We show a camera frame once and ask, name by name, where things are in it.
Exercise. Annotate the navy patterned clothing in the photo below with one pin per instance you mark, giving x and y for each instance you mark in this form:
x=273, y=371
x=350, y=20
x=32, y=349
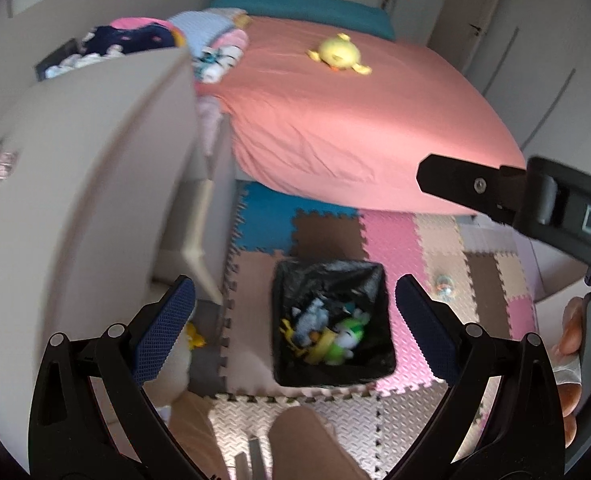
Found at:
x=105, y=39

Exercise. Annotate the green white plush toy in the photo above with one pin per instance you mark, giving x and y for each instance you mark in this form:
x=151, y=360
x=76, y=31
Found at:
x=348, y=334

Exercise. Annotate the light blue folded cloth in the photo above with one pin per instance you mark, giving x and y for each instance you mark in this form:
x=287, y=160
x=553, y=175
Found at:
x=201, y=29

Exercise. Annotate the yellow duck plush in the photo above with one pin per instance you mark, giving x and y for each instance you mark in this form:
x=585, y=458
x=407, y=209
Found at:
x=339, y=53

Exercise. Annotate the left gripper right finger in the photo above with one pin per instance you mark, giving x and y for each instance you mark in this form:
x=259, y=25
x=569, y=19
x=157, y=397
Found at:
x=523, y=437

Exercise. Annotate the teal pillow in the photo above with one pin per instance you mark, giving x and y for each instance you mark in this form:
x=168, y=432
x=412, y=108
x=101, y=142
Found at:
x=339, y=13

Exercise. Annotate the pink bed sheet mattress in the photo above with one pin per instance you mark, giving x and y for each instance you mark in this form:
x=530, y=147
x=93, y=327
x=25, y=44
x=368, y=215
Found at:
x=301, y=128

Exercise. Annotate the white crumpled clothing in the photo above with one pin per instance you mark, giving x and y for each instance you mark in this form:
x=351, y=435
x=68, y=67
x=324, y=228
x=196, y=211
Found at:
x=77, y=61

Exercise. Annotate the right hand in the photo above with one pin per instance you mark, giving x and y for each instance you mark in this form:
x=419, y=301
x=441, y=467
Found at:
x=568, y=347

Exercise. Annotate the checked fabric bow scrunchie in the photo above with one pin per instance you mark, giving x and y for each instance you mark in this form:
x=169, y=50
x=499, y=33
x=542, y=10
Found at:
x=7, y=164

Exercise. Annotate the small toy on mat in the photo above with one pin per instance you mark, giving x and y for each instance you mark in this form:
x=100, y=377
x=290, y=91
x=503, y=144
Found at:
x=445, y=287

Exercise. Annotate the foam puzzle floor mat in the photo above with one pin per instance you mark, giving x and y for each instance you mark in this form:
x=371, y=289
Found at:
x=249, y=229

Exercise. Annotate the pink folded clothing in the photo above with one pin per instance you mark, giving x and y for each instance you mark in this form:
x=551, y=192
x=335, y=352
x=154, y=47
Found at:
x=136, y=23

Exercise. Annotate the black lined trash bin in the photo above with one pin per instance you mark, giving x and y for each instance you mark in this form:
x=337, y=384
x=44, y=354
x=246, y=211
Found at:
x=308, y=298

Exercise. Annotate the person's leg in beige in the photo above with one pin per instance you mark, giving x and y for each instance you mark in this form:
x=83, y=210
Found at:
x=301, y=442

